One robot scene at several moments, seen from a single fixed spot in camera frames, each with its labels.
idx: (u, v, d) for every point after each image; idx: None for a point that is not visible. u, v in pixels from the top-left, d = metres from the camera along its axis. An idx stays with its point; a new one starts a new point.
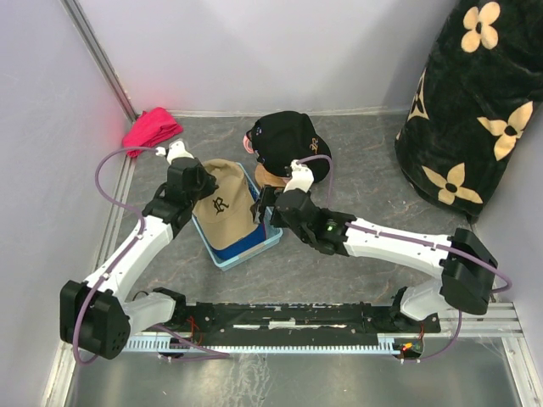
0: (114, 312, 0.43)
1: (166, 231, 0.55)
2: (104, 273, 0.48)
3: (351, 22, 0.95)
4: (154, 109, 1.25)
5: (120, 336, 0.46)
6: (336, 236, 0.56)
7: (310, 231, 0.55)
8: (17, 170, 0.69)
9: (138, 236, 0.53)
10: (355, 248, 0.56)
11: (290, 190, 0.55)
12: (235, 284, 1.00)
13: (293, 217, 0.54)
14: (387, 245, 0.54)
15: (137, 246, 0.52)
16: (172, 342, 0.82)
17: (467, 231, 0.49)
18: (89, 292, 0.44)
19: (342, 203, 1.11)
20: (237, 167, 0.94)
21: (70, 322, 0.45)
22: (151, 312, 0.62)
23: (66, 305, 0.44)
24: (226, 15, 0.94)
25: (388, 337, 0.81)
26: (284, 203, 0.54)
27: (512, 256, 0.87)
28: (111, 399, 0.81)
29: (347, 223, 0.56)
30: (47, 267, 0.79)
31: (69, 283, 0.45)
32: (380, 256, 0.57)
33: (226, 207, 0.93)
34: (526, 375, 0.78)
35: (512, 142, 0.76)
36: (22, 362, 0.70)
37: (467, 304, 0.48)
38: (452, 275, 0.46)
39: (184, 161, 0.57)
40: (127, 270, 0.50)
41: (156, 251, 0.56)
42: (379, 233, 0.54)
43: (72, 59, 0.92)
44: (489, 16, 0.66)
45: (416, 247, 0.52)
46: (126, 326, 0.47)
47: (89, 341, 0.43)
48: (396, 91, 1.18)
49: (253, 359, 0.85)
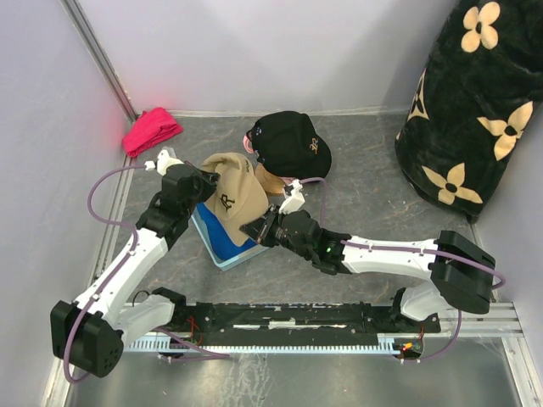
0: (105, 331, 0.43)
1: (159, 245, 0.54)
2: (94, 294, 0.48)
3: (350, 22, 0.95)
4: (154, 109, 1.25)
5: (113, 354, 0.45)
6: (336, 255, 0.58)
7: (314, 257, 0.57)
8: (17, 170, 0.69)
9: (131, 252, 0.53)
10: (355, 265, 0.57)
11: (302, 214, 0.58)
12: (235, 284, 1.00)
13: (299, 241, 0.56)
14: (381, 257, 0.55)
15: (129, 262, 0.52)
16: (172, 342, 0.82)
17: (453, 233, 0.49)
18: (80, 313, 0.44)
19: (341, 203, 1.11)
20: (235, 157, 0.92)
21: (63, 340, 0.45)
22: (148, 319, 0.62)
23: (58, 324, 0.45)
24: (226, 17, 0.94)
25: (388, 337, 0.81)
26: (293, 226, 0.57)
27: (512, 256, 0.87)
28: (111, 399, 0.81)
29: (343, 241, 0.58)
30: (47, 267, 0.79)
31: (60, 304, 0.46)
32: (380, 270, 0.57)
33: (232, 202, 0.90)
34: (526, 375, 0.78)
35: (512, 142, 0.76)
36: (23, 363, 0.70)
37: (466, 303, 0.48)
38: (441, 278, 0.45)
39: (178, 170, 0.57)
40: (119, 288, 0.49)
41: (152, 264, 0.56)
42: (371, 248, 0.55)
43: (72, 59, 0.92)
44: (489, 17, 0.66)
45: (408, 254, 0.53)
46: (120, 343, 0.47)
47: (83, 359, 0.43)
48: (396, 92, 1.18)
49: (253, 359, 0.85)
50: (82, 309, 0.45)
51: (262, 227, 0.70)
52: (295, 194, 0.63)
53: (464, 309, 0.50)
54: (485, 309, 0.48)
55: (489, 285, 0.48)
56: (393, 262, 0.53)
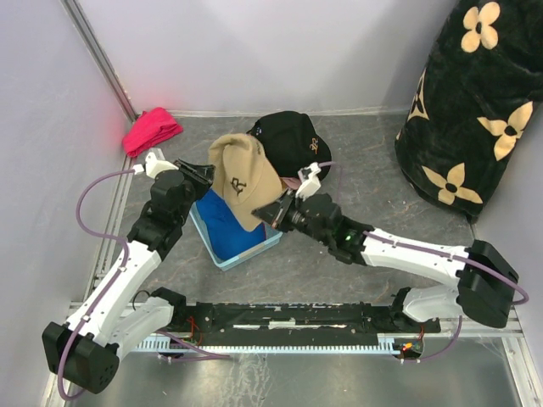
0: (97, 352, 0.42)
1: (152, 259, 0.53)
2: (85, 315, 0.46)
3: (350, 21, 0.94)
4: (154, 109, 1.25)
5: (108, 370, 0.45)
6: (354, 245, 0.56)
7: (330, 242, 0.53)
8: (17, 170, 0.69)
9: (121, 268, 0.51)
10: (374, 258, 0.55)
11: (327, 197, 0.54)
12: (235, 284, 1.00)
13: (321, 225, 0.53)
14: (403, 254, 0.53)
15: (120, 278, 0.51)
16: (172, 342, 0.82)
17: (486, 243, 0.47)
18: (70, 335, 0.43)
19: (341, 203, 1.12)
20: (243, 138, 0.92)
21: (57, 359, 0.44)
22: (146, 326, 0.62)
23: (50, 346, 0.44)
24: (226, 17, 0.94)
25: (388, 337, 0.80)
26: (318, 209, 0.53)
27: (512, 256, 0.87)
28: (111, 399, 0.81)
29: (365, 232, 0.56)
30: (47, 268, 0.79)
31: (52, 325, 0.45)
32: (398, 266, 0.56)
33: (243, 186, 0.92)
34: (526, 375, 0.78)
35: (512, 142, 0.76)
36: (23, 364, 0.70)
37: (484, 315, 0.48)
38: (468, 287, 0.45)
39: (168, 176, 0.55)
40: (110, 307, 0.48)
41: (145, 276, 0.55)
42: (396, 242, 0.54)
43: (71, 59, 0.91)
44: (489, 17, 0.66)
45: (433, 257, 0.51)
46: (115, 359, 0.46)
47: (78, 376, 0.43)
48: (396, 91, 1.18)
49: (253, 359, 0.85)
50: (74, 331, 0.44)
51: (275, 211, 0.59)
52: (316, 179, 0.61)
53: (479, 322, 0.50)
54: (501, 325, 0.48)
55: (509, 303, 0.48)
56: (417, 260, 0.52)
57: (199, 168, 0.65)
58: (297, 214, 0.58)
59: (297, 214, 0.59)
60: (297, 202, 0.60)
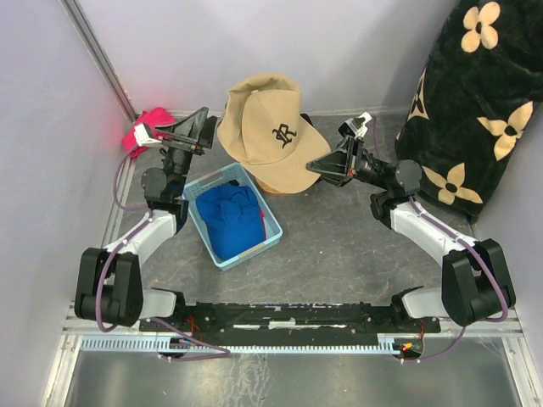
0: (136, 269, 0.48)
1: (171, 221, 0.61)
2: (123, 241, 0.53)
3: (351, 21, 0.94)
4: (154, 109, 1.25)
5: (135, 303, 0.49)
6: (390, 205, 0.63)
7: (380, 197, 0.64)
8: (17, 169, 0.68)
9: (150, 220, 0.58)
10: (398, 220, 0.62)
11: (417, 168, 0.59)
12: (235, 284, 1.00)
13: (392, 185, 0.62)
14: (420, 225, 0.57)
15: (148, 225, 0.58)
16: (171, 342, 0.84)
17: (495, 241, 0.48)
18: (112, 254, 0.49)
19: (341, 203, 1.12)
20: (284, 79, 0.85)
21: (89, 284, 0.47)
22: (153, 305, 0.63)
23: (87, 266, 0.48)
24: (226, 19, 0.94)
25: (388, 337, 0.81)
26: (406, 179, 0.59)
27: (512, 255, 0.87)
28: (110, 400, 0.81)
29: (411, 198, 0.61)
30: (47, 268, 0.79)
31: (90, 249, 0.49)
32: (415, 237, 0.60)
33: (290, 134, 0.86)
34: (526, 375, 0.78)
35: (512, 142, 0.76)
36: (23, 363, 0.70)
37: (455, 304, 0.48)
38: (450, 261, 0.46)
39: (153, 176, 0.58)
40: (143, 240, 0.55)
41: (161, 240, 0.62)
42: (422, 214, 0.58)
43: (70, 58, 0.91)
44: (489, 17, 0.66)
45: (443, 235, 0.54)
46: (139, 296, 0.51)
47: (111, 306, 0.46)
48: (396, 92, 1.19)
49: (253, 359, 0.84)
50: (114, 250, 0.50)
51: (350, 161, 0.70)
52: (366, 126, 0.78)
53: (450, 314, 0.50)
54: (465, 324, 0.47)
55: (484, 313, 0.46)
56: (428, 234, 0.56)
57: (183, 125, 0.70)
58: (369, 164, 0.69)
59: (368, 164, 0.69)
60: (366, 154, 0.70)
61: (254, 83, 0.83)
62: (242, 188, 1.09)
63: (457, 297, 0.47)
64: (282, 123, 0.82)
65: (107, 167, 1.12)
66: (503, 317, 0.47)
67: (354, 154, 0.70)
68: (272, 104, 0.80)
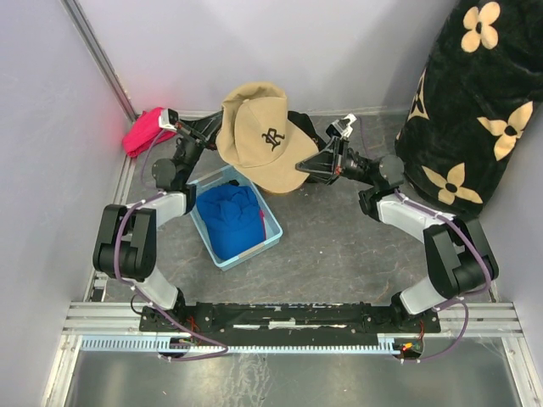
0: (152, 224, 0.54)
1: (181, 199, 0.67)
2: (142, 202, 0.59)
3: (351, 21, 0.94)
4: (154, 109, 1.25)
5: (148, 259, 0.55)
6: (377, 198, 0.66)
7: (367, 192, 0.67)
8: (16, 170, 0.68)
9: (164, 193, 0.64)
10: (384, 209, 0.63)
11: (399, 163, 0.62)
12: (235, 284, 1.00)
13: (377, 179, 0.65)
14: (402, 209, 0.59)
15: (163, 197, 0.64)
16: (172, 342, 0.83)
17: (473, 216, 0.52)
18: (131, 209, 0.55)
19: (342, 203, 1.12)
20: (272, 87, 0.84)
21: (110, 236, 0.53)
22: (159, 284, 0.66)
23: (109, 220, 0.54)
24: (226, 19, 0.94)
25: (388, 337, 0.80)
26: (391, 173, 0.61)
27: (512, 255, 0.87)
28: (111, 400, 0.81)
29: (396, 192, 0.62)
30: (47, 269, 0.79)
31: (112, 206, 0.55)
32: (398, 223, 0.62)
33: (280, 137, 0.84)
34: (526, 375, 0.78)
35: (512, 142, 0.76)
36: (23, 363, 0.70)
37: (439, 276, 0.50)
38: (431, 232, 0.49)
39: (162, 168, 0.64)
40: (159, 205, 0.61)
41: (171, 215, 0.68)
42: (404, 201, 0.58)
43: (70, 58, 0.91)
44: (489, 17, 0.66)
45: (423, 214, 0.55)
46: (153, 254, 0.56)
47: (128, 256, 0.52)
48: (396, 91, 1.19)
49: (253, 359, 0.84)
50: (133, 207, 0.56)
51: (337, 159, 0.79)
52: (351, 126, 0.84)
53: (437, 287, 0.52)
54: (450, 294, 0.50)
55: (469, 284, 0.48)
56: (411, 215, 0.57)
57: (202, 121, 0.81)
58: (355, 163, 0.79)
59: (354, 161, 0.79)
60: (350, 152, 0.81)
61: (246, 92, 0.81)
62: (242, 188, 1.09)
63: (440, 267, 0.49)
64: (270, 126, 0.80)
65: (108, 168, 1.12)
66: (485, 287, 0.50)
67: (340, 154, 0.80)
68: (261, 108, 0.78)
